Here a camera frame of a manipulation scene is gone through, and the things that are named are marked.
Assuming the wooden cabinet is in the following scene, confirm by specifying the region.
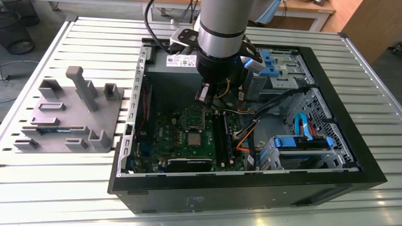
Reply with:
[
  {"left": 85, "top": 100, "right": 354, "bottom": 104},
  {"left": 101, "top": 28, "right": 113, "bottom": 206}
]
[{"left": 341, "top": 0, "right": 402, "bottom": 64}]

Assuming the black camera cable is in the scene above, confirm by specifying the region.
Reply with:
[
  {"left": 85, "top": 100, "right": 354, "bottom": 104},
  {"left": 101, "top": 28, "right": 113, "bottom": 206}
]
[{"left": 143, "top": 0, "right": 178, "bottom": 55}]

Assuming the grey wire bundle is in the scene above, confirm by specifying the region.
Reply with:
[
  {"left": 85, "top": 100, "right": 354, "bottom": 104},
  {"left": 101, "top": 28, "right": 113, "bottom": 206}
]
[{"left": 206, "top": 101, "right": 242, "bottom": 114}]

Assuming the green Dell motherboard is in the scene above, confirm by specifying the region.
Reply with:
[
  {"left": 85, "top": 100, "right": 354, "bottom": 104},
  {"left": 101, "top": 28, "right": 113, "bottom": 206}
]
[{"left": 135, "top": 103, "right": 249, "bottom": 172}]

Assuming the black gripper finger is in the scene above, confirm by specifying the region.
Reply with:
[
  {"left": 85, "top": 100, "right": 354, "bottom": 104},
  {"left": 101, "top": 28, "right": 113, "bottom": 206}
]
[
  {"left": 210, "top": 82, "right": 222, "bottom": 106},
  {"left": 194, "top": 81, "right": 211, "bottom": 107}
]

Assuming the black graphics card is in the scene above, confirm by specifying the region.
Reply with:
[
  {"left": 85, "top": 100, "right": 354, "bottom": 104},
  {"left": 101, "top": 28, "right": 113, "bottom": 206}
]
[{"left": 166, "top": 157, "right": 214, "bottom": 172}]

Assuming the hard disk in blue carrier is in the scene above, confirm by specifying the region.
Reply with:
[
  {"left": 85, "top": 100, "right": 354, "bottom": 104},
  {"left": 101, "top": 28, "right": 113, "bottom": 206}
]
[{"left": 273, "top": 135, "right": 334, "bottom": 151}]

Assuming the red data wire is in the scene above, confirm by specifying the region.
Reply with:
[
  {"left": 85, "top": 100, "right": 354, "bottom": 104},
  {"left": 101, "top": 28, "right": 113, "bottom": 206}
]
[{"left": 300, "top": 119, "right": 318, "bottom": 139}]

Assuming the yellow wire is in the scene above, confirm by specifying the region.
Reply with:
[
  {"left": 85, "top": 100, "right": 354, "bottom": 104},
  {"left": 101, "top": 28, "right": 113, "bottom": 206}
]
[{"left": 217, "top": 79, "right": 233, "bottom": 100}]

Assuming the silver green CPU chip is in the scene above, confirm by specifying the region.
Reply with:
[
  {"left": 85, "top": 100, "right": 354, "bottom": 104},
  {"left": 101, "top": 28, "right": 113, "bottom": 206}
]
[{"left": 187, "top": 133, "right": 203, "bottom": 146}]

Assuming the silver side wrist camera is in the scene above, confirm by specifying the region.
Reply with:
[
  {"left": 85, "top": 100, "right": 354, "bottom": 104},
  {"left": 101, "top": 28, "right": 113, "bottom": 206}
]
[{"left": 169, "top": 28, "right": 199, "bottom": 56}]

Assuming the blue RAM stick on rack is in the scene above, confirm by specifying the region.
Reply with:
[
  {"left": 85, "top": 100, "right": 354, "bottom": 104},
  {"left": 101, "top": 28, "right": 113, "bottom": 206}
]
[{"left": 37, "top": 127, "right": 73, "bottom": 134}]

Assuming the black cable bundle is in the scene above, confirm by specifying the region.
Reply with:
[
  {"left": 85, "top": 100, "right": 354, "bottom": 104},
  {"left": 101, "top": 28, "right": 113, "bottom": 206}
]
[{"left": 234, "top": 86, "right": 312, "bottom": 139}]

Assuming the white floor cable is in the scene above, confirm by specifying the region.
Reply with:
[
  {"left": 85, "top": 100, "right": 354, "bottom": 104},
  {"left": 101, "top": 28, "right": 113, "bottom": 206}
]
[{"left": 0, "top": 60, "right": 41, "bottom": 82}]

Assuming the metal disk bay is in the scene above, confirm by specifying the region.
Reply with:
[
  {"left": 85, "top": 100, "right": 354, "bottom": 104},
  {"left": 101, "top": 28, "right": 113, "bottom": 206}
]
[{"left": 256, "top": 135, "right": 361, "bottom": 170}]

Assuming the black open PC case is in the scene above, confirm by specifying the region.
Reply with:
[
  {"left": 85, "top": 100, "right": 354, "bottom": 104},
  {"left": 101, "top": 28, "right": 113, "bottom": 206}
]
[{"left": 107, "top": 37, "right": 389, "bottom": 214}]

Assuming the blue drive latch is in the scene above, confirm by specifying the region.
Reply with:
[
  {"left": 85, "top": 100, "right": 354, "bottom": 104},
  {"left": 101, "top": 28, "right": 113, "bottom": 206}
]
[{"left": 260, "top": 50, "right": 282, "bottom": 77}]

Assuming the blue data wire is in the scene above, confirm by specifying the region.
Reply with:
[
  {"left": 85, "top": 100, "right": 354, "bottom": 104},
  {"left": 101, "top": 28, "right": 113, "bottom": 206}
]
[{"left": 294, "top": 113, "right": 316, "bottom": 142}]

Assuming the metal socket cover frame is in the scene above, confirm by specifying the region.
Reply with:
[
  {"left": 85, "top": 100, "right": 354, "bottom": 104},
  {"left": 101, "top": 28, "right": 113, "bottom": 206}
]
[{"left": 183, "top": 105, "right": 207, "bottom": 130}]

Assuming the grey power supply unit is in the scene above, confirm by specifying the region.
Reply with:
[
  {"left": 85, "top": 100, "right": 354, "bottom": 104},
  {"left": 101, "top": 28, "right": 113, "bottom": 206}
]
[{"left": 146, "top": 49, "right": 210, "bottom": 104}]

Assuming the grey metal drive cage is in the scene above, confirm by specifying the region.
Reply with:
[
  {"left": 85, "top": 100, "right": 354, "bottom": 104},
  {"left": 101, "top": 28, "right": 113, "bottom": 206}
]
[{"left": 244, "top": 49, "right": 316, "bottom": 102}]

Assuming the black RAM slot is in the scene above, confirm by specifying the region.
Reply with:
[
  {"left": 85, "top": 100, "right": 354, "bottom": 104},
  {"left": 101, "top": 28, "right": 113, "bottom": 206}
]
[{"left": 213, "top": 112, "right": 221, "bottom": 167}]

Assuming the wood-top white table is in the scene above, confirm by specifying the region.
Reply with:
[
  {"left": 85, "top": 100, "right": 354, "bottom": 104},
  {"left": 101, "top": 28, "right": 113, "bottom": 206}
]
[{"left": 273, "top": 0, "right": 337, "bottom": 32}]

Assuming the grey plastic parts rack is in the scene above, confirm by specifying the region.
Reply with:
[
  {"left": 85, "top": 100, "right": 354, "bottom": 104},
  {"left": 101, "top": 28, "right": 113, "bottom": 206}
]
[{"left": 11, "top": 66, "right": 127, "bottom": 154}]

